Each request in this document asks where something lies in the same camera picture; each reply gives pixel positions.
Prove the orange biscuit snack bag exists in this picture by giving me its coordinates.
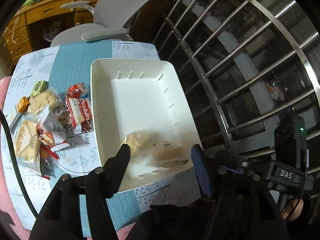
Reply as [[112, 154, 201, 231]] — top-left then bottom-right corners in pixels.
[[124, 130, 190, 167]]

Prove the red white candy wrapper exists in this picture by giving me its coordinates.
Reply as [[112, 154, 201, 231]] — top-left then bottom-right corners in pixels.
[[36, 125, 69, 152]]

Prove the red white cookies package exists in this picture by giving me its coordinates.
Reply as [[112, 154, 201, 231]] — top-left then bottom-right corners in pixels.
[[66, 98, 93, 134]]

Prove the small red snack packet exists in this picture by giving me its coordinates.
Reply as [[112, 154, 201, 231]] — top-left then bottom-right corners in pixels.
[[66, 82, 88, 98]]

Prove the clear pastry snack bag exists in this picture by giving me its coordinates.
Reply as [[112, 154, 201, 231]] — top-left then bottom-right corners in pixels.
[[27, 88, 62, 115]]

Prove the green pineapple cake packet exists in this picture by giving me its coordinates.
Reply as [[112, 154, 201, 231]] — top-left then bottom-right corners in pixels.
[[30, 80, 48, 97]]

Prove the large triangular bread package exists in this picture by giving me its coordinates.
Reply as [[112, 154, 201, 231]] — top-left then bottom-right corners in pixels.
[[15, 120, 41, 176]]

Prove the person right hand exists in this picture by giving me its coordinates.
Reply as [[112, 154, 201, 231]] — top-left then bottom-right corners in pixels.
[[281, 198, 304, 221]]

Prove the white plastic storage bin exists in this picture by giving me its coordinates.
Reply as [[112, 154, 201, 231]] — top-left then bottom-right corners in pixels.
[[91, 59, 200, 192]]

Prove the small orange snack packet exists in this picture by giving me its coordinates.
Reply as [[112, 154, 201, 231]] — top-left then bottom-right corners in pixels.
[[16, 96, 29, 113]]

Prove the patterned blue white tablecloth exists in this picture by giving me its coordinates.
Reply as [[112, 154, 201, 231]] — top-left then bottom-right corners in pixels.
[[1, 41, 201, 230]]

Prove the cat under desk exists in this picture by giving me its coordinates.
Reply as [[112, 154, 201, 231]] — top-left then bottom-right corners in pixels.
[[43, 21, 62, 43]]

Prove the grey office chair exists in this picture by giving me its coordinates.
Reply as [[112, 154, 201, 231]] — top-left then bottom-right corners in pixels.
[[50, 0, 149, 47]]

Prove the wooden desk with drawers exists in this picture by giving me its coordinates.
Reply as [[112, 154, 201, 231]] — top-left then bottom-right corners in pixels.
[[2, 0, 98, 64]]

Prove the black camera cable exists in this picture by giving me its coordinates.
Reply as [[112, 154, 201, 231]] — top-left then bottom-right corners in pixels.
[[0, 109, 40, 218]]

